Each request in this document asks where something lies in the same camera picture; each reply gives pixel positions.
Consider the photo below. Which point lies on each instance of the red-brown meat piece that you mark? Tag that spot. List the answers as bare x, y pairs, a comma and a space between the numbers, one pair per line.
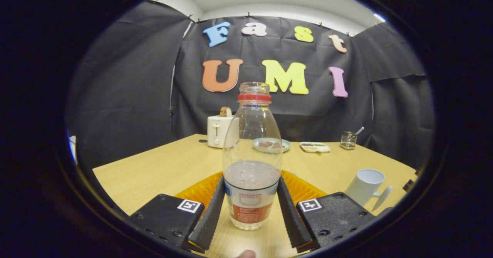
276, 145
265, 144

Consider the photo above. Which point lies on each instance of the white cup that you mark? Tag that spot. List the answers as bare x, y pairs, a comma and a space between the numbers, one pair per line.
364, 188

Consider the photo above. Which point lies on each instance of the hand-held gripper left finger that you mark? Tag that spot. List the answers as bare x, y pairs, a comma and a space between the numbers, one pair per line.
210, 219

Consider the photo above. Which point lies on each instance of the bread slice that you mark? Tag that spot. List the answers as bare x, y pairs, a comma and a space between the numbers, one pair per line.
225, 112

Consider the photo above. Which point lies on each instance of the wooden table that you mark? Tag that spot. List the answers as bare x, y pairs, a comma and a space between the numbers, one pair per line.
161, 173

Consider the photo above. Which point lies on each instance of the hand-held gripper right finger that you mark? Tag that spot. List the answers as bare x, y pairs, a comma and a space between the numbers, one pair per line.
292, 219

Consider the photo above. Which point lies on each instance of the pale green plate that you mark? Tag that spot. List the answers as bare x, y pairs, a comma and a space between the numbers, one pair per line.
285, 145

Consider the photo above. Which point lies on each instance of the black backdrop cloth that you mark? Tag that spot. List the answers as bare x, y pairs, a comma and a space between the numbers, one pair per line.
127, 96

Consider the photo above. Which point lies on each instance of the white toaster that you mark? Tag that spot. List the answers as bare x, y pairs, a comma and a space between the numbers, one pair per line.
216, 131

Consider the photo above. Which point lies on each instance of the white food tray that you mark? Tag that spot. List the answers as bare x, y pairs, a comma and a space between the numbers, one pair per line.
315, 147

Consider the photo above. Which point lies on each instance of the clear plastic juice bottle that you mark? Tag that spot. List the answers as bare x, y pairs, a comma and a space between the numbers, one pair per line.
252, 142

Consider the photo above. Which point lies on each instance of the white spoon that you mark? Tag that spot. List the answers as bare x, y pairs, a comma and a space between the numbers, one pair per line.
359, 130

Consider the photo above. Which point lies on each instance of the black table edge bracket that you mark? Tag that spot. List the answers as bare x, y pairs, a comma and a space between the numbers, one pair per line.
411, 181

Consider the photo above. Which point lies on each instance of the small ceiling light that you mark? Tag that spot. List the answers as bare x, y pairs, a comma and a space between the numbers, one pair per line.
379, 17

